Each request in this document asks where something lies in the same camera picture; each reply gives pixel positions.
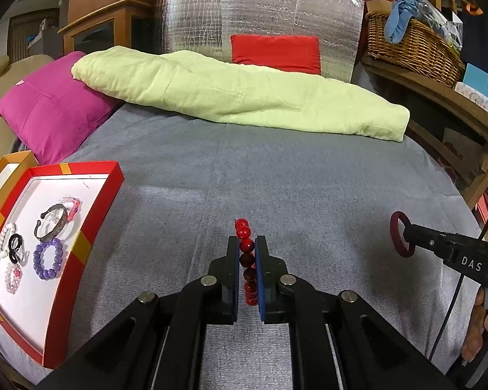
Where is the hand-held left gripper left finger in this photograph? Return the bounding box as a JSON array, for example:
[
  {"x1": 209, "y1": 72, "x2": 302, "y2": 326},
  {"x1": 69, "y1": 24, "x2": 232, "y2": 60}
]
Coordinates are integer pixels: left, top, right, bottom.
[{"x1": 36, "y1": 236, "x2": 240, "y2": 390}]

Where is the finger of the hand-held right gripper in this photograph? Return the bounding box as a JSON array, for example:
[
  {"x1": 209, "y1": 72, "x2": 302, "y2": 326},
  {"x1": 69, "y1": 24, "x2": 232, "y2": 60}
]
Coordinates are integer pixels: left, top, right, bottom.
[{"x1": 402, "y1": 223, "x2": 445, "y2": 257}]

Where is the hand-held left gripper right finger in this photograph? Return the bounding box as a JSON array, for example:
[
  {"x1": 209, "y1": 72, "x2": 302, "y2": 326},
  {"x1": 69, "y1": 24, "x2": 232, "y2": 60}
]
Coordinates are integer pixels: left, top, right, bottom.
[{"x1": 255, "y1": 236, "x2": 458, "y2": 390}]

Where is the red bead bracelet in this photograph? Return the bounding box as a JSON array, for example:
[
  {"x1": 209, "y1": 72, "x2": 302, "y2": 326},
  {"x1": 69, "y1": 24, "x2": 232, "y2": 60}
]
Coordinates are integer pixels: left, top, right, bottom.
[{"x1": 235, "y1": 218, "x2": 258, "y2": 307}]

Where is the maroon ring bangle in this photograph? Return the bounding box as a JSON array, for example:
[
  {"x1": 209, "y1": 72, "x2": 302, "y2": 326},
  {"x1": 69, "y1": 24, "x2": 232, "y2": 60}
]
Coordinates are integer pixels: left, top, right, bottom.
[{"x1": 389, "y1": 211, "x2": 416, "y2": 258}]

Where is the red jewelry box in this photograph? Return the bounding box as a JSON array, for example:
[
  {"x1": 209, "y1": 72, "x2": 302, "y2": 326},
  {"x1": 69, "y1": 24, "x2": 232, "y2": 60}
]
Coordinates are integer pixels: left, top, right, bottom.
[{"x1": 0, "y1": 161, "x2": 125, "y2": 370}]

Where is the clear bead pink flower bracelet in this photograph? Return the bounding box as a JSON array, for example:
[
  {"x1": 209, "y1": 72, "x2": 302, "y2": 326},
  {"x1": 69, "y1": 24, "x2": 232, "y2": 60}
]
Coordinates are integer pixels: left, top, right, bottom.
[{"x1": 59, "y1": 196, "x2": 83, "y2": 221}]

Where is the silver cuff bracelet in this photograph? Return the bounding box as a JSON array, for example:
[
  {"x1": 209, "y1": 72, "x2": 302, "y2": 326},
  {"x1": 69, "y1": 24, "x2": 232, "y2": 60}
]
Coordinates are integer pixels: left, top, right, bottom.
[{"x1": 34, "y1": 203, "x2": 71, "y2": 242}]

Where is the black coil hair tie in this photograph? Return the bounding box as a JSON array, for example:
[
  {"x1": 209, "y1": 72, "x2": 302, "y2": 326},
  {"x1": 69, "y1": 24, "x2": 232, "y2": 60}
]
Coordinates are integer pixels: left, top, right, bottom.
[{"x1": 8, "y1": 233, "x2": 26, "y2": 263}]

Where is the white and pink bead bracelet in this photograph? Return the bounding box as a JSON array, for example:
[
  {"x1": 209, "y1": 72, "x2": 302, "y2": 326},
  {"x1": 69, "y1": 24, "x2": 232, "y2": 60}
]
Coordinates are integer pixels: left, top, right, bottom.
[{"x1": 0, "y1": 223, "x2": 25, "y2": 295}]

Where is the person's right hand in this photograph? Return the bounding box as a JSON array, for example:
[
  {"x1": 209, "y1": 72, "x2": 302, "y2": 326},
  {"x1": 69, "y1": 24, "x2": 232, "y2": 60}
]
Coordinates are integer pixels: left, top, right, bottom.
[{"x1": 461, "y1": 290, "x2": 488, "y2": 362}]

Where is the grey bed cover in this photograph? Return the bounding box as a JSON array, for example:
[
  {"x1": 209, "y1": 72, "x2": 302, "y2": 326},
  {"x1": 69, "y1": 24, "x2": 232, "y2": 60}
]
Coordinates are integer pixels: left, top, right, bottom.
[{"x1": 0, "y1": 103, "x2": 484, "y2": 390}]

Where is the blue cardboard box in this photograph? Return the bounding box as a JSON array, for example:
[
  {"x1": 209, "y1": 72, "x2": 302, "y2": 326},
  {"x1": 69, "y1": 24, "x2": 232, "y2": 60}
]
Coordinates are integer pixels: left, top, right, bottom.
[{"x1": 455, "y1": 63, "x2": 488, "y2": 114}]

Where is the light green folded blanket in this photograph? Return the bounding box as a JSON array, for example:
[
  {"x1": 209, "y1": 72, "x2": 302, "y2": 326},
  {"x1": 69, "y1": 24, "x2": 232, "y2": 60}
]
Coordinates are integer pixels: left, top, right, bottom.
[{"x1": 71, "y1": 46, "x2": 410, "y2": 143}]

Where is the wicker basket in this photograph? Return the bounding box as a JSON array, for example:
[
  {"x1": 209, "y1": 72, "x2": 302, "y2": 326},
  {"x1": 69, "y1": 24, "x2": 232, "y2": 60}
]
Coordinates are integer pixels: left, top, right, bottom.
[{"x1": 365, "y1": 10, "x2": 466, "y2": 88}]

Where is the red cushion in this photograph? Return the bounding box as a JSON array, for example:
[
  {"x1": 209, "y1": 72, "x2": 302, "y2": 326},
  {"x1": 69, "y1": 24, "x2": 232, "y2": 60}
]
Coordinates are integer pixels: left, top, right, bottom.
[{"x1": 230, "y1": 34, "x2": 323, "y2": 76}]

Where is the blue cloth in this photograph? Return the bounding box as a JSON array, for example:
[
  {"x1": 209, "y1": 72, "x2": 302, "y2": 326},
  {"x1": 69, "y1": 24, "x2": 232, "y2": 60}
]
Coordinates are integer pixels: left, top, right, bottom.
[{"x1": 384, "y1": 0, "x2": 421, "y2": 45}]

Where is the clear plastic bag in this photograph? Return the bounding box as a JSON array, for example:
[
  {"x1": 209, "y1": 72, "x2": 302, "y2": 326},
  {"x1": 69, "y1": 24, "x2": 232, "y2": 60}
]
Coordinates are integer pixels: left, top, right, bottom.
[{"x1": 386, "y1": 0, "x2": 464, "y2": 49}]

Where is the magenta pillow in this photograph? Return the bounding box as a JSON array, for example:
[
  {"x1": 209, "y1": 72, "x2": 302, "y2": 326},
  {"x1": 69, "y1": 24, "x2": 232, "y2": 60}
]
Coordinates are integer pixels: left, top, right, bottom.
[{"x1": 0, "y1": 51, "x2": 123, "y2": 165}]

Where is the orange box lid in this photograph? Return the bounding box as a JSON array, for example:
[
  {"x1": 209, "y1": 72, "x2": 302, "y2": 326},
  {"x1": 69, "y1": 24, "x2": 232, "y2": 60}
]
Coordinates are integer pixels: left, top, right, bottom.
[{"x1": 0, "y1": 150, "x2": 39, "y2": 244}]

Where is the silver insulated bag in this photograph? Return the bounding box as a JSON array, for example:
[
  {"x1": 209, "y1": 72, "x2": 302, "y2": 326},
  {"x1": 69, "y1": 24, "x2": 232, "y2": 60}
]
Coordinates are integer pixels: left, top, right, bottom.
[{"x1": 154, "y1": 0, "x2": 367, "y2": 84}]

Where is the wooden cabinet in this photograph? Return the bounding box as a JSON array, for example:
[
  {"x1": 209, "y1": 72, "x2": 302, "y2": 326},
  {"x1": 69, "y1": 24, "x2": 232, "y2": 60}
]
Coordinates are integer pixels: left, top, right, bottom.
[{"x1": 57, "y1": 0, "x2": 163, "y2": 55}]

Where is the black cable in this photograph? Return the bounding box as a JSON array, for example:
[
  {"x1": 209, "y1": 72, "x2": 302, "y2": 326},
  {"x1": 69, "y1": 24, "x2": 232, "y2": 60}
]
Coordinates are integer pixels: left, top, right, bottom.
[{"x1": 429, "y1": 179, "x2": 488, "y2": 364}]

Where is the curved wooden bed frame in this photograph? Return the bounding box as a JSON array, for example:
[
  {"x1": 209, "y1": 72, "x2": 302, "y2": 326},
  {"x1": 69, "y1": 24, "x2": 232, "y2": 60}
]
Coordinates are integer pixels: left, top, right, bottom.
[{"x1": 360, "y1": 55, "x2": 488, "y2": 212}]

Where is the purple bead bracelet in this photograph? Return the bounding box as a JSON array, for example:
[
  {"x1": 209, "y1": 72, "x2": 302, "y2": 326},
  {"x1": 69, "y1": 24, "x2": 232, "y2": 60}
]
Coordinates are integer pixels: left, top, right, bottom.
[{"x1": 33, "y1": 239, "x2": 64, "y2": 281}]

